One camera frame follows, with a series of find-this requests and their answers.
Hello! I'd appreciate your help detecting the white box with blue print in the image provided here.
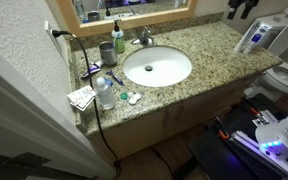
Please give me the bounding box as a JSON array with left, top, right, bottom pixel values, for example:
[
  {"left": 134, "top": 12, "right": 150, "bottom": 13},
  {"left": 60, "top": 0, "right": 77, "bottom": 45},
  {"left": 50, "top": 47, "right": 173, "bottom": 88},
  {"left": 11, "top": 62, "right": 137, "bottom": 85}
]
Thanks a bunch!
[{"left": 243, "top": 22, "right": 274, "bottom": 55}]

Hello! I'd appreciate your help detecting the black robot cart platform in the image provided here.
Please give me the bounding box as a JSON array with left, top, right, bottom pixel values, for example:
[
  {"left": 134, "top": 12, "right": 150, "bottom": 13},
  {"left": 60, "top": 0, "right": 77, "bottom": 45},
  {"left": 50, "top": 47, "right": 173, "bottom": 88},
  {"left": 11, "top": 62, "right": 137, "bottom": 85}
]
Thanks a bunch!
[{"left": 172, "top": 93, "right": 288, "bottom": 180}]

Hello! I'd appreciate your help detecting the black power cable with plug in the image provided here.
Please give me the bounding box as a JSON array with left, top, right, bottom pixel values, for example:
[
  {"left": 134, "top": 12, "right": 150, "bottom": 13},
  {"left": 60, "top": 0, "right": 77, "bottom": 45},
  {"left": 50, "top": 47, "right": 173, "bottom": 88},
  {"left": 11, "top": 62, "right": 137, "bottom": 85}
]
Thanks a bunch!
[{"left": 51, "top": 29, "right": 122, "bottom": 178}]

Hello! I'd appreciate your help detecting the orange black clamp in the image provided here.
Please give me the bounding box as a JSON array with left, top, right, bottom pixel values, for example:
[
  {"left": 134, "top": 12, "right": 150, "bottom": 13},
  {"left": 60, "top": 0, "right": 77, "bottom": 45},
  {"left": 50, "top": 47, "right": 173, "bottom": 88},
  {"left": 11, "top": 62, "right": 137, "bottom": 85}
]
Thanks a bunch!
[{"left": 214, "top": 116, "right": 231, "bottom": 141}]

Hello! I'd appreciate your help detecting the white wall power outlet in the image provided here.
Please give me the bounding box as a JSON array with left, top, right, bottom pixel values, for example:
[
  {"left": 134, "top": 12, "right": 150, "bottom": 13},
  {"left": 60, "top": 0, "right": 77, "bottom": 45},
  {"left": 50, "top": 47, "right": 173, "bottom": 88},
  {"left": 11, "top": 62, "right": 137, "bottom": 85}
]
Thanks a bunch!
[{"left": 44, "top": 20, "right": 64, "bottom": 58}]

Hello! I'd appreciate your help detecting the white oval sink basin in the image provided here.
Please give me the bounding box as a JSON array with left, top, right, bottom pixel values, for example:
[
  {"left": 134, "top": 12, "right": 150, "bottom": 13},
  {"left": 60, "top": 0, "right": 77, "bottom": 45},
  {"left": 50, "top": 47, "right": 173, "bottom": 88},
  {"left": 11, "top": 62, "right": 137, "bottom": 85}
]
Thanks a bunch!
[{"left": 122, "top": 45, "right": 194, "bottom": 88}]

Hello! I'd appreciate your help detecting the green soap dispenser bottle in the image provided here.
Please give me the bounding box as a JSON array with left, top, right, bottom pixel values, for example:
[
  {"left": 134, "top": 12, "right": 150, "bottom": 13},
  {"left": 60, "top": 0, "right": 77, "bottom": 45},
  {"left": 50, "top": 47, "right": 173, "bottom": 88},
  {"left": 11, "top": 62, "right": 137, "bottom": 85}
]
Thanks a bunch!
[{"left": 111, "top": 19, "right": 126, "bottom": 54}]

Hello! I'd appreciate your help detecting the green white contact lens case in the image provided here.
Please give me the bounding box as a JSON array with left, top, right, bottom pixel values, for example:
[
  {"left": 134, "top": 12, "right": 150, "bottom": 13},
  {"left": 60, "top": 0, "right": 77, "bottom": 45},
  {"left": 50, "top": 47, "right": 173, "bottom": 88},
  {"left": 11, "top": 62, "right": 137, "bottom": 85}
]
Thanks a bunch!
[{"left": 119, "top": 91, "right": 143, "bottom": 107}]

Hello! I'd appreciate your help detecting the blue razor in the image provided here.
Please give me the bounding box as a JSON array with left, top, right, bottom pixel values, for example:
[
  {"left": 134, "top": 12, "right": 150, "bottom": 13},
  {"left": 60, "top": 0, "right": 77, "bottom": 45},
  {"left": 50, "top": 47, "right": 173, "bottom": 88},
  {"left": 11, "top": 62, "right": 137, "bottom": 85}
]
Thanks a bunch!
[{"left": 105, "top": 69, "right": 125, "bottom": 87}]

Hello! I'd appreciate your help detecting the grey metal cup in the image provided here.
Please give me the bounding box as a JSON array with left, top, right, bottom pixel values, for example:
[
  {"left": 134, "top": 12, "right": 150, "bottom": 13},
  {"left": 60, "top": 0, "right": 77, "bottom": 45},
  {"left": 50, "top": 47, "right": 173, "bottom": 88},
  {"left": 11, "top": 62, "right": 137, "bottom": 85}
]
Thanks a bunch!
[{"left": 98, "top": 41, "right": 119, "bottom": 67}]

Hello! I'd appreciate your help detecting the white paper card packet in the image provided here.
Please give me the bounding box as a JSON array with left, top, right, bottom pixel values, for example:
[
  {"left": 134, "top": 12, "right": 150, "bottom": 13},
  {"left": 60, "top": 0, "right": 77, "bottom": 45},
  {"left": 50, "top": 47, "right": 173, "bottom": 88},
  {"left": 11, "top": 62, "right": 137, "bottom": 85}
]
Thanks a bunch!
[{"left": 66, "top": 85, "right": 98, "bottom": 112}]

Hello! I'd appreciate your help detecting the white toilet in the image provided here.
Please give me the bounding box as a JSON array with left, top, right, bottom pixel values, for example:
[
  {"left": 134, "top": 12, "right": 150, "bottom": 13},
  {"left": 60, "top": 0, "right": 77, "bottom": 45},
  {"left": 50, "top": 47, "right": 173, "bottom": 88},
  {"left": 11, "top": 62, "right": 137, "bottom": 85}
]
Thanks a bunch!
[{"left": 243, "top": 13, "right": 288, "bottom": 102}]

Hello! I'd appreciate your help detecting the beige vanity cabinet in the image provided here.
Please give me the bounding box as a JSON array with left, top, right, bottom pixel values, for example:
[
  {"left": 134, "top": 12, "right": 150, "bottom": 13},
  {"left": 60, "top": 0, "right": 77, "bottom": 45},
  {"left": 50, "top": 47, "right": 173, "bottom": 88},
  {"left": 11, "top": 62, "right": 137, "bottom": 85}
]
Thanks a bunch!
[{"left": 83, "top": 71, "right": 263, "bottom": 163}]

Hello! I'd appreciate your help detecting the clear plastic water bottle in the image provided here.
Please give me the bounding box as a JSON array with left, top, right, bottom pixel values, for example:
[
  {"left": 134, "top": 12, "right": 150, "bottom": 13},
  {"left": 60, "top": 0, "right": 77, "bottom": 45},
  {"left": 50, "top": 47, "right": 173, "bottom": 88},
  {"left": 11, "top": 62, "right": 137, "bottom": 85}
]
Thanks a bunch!
[{"left": 94, "top": 76, "right": 116, "bottom": 111}]

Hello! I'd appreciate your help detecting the chrome tap faucet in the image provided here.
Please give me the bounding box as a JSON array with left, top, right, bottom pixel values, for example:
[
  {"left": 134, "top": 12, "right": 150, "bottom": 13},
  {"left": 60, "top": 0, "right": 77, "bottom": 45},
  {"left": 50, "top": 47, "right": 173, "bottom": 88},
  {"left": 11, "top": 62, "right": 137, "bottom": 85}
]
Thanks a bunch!
[{"left": 131, "top": 26, "right": 156, "bottom": 47}]

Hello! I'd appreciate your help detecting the white door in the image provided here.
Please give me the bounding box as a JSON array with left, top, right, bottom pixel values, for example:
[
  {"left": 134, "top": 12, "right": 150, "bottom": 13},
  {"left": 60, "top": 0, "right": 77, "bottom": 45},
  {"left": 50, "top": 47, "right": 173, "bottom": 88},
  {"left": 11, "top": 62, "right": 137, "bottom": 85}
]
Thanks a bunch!
[{"left": 0, "top": 39, "right": 117, "bottom": 180}]

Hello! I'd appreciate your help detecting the silver aluminium bracket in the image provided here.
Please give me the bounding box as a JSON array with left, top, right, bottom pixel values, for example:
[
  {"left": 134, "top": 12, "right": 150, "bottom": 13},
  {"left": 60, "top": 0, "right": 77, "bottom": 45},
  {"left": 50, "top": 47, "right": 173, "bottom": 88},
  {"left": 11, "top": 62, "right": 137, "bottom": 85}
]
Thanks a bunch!
[{"left": 249, "top": 107, "right": 279, "bottom": 128}]

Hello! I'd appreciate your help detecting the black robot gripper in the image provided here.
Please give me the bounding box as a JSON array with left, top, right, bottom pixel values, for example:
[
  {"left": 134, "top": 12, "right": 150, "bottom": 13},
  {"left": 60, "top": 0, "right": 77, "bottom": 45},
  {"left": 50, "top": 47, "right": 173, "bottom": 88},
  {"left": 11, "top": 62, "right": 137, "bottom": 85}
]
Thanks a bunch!
[{"left": 227, "top": 0, "right": 260, "bottom": 20}]

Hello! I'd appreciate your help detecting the purple toothpaste tube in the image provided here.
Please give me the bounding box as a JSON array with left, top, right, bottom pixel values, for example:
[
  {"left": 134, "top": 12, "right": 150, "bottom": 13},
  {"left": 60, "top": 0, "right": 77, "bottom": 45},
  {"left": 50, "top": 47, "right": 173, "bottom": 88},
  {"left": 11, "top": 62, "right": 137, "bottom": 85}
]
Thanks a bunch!
[{"left": 80, "top": 60, "right": 104, "bottom": 80}]

